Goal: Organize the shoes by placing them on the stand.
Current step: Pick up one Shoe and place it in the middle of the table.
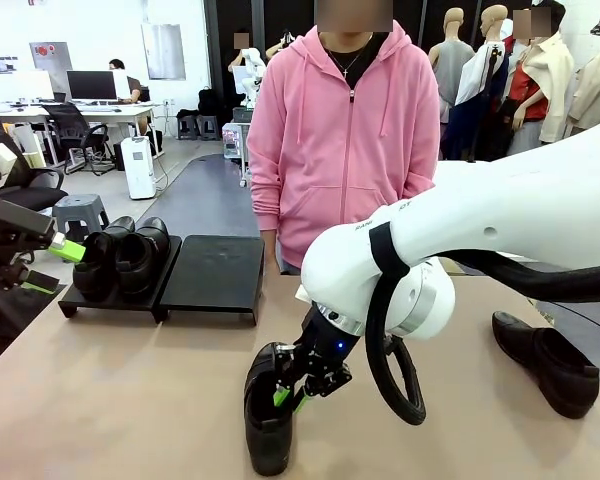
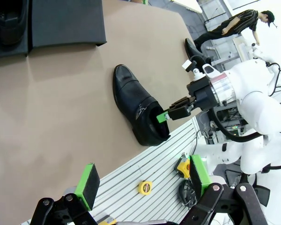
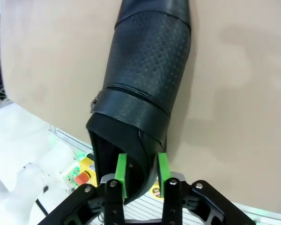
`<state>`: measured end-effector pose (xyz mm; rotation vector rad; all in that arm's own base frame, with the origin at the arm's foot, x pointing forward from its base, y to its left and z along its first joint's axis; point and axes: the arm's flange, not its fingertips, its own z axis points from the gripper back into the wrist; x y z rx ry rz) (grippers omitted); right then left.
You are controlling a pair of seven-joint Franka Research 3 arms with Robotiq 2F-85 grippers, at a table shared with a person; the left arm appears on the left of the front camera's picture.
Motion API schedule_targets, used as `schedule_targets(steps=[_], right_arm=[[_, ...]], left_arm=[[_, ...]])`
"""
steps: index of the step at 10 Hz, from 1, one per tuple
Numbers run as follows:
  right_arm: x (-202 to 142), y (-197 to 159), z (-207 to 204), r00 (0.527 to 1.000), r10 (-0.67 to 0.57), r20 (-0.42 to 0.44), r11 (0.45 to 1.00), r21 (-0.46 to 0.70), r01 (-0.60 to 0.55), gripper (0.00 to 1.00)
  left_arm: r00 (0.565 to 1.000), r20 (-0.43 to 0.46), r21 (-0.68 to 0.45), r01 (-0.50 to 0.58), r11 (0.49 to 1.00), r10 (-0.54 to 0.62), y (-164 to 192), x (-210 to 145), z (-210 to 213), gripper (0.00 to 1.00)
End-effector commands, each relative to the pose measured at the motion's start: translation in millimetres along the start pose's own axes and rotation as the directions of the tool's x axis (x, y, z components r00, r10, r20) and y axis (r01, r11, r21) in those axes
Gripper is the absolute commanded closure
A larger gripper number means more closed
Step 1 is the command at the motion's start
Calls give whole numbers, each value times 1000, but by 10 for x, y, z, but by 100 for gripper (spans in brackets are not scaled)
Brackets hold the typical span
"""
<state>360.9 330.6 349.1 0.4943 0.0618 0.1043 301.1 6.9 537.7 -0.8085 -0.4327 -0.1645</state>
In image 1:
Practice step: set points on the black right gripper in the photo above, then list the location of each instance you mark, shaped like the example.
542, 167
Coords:
325, 345

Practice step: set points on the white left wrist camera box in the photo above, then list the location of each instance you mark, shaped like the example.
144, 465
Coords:
1, 159

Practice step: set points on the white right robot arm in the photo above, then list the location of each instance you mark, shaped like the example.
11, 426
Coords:
505, 210

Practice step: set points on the black mesh office chair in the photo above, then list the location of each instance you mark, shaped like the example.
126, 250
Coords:
70, 127

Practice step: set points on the large grey plastic stool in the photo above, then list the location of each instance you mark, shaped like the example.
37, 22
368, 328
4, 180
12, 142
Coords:
80, 202

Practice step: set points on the mannequin in white navy garment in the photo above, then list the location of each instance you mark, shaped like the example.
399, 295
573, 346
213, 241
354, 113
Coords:
480, 90

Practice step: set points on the mannequin with bucket hat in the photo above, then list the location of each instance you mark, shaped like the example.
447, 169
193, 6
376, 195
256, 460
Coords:
597, 80

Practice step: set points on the black padded office chair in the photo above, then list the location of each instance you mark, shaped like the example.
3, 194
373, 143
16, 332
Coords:
35, 192

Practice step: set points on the black backpack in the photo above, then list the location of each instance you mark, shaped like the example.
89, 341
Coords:
207, 102

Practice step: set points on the silver foil board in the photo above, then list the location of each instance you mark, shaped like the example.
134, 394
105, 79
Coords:
164, 50

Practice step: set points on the grey equipment cart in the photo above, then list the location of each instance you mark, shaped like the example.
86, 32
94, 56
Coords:
235, 145

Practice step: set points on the person's right forearm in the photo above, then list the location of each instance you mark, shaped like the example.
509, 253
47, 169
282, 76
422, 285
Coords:
265, 200

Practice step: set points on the mannequin in cream jacket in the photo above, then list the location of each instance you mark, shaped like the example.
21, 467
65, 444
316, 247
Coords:
545, 70

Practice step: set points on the grey panel with red buttons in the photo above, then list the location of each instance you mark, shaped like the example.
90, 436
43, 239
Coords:
50, 55

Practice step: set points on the black bag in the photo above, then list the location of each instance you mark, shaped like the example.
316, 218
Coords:
187, 113

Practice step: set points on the white air purifier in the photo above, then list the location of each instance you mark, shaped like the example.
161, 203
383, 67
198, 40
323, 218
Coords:
139, 170

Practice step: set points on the seated person at desk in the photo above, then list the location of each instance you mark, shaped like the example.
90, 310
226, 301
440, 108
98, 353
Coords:
130, 87

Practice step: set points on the standing background person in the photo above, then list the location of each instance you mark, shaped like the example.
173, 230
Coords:
240, 55

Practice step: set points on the white pedestal cabinet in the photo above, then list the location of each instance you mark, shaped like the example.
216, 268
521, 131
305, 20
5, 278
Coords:
30, 145

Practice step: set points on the black shoe stand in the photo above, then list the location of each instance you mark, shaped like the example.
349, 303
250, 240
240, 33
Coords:
130, 307
215, 275

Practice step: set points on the black round-toe loafer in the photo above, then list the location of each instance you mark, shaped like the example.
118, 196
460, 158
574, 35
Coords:
92, 270
142, 265

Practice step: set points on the small white background robot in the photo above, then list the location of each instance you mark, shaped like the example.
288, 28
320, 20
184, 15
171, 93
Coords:
252, 60

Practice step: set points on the white office desk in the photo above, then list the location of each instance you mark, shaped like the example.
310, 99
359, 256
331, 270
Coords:
105, 111

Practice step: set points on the person's left forearm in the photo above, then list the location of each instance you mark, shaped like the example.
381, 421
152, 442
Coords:
420, 170

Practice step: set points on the black computer monitor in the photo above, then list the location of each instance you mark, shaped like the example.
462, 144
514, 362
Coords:
91, 85

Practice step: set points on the mannequin in grey tank top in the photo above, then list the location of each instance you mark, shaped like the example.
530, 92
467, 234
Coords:
452, 65

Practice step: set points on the person in pink hoodie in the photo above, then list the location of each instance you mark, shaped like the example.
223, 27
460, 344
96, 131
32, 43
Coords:
330, 150

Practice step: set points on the black fabric cover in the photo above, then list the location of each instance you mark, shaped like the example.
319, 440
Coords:
0, 330

